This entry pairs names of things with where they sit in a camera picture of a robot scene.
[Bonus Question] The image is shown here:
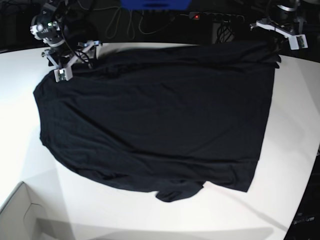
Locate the white cardboard box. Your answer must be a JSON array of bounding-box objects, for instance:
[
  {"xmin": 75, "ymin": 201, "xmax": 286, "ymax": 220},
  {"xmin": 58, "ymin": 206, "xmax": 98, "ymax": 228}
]
[{"xmin": 0, "ymin": 181, "xmax": 76, "ymax": 240}]

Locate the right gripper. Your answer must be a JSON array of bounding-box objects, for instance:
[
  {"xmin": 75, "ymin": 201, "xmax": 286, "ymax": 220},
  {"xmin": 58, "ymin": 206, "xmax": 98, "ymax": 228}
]
[{"xmin": 41, "ymin": 39, "xmax": 102, "ymax": 69}]

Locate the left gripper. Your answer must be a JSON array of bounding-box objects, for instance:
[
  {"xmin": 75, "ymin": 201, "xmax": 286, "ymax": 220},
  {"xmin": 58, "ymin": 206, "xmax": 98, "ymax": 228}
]
[{"xmin": 249, "ymin": 16, "xmax": 307, "ymax": 40}]

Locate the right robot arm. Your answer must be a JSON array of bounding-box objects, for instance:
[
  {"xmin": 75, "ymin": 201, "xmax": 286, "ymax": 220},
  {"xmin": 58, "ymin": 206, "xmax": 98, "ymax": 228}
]
[{"xmin": 30, "ymin": 0, "xmax": 101, "ymax": 69}]

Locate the blue box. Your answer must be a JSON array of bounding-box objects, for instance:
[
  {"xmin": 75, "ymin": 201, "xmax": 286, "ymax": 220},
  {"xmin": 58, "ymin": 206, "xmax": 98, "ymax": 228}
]
[{"xmin": 120, "ymin": 0, "xmax": 192, "ymax": 11}]

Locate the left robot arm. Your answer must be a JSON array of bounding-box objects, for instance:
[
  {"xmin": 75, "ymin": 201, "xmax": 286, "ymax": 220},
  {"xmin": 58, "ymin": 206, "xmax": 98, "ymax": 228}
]
[{"xmin": 249, "ymin": 0, "xmax": 305, "ymax": 39}]

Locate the white power strip red switch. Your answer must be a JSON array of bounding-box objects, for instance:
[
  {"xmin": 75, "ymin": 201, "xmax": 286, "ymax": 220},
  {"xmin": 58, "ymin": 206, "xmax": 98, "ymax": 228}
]
[{"xmin": 188, "ymin": 11, "xmax": 245, "ymax": 23}]

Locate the grey looped cable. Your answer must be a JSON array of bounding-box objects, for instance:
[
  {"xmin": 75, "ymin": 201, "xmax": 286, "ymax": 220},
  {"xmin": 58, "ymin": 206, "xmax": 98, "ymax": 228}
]
[{"xmin": 74, "ymin": 0, "xmax": 176, "ymax": 40}]

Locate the black t-shirt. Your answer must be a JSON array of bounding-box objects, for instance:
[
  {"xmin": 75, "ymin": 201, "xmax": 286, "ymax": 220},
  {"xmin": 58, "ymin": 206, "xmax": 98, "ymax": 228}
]
[{"xmin": 33, "ymin": 41, "xmax": 281, "ymax": 202}]

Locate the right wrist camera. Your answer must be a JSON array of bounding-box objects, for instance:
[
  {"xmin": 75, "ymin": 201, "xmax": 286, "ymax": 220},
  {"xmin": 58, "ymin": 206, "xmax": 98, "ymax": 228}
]
[{"xmin": 53, "ymin": 67, "xmax": 73, "ymax": 83}]

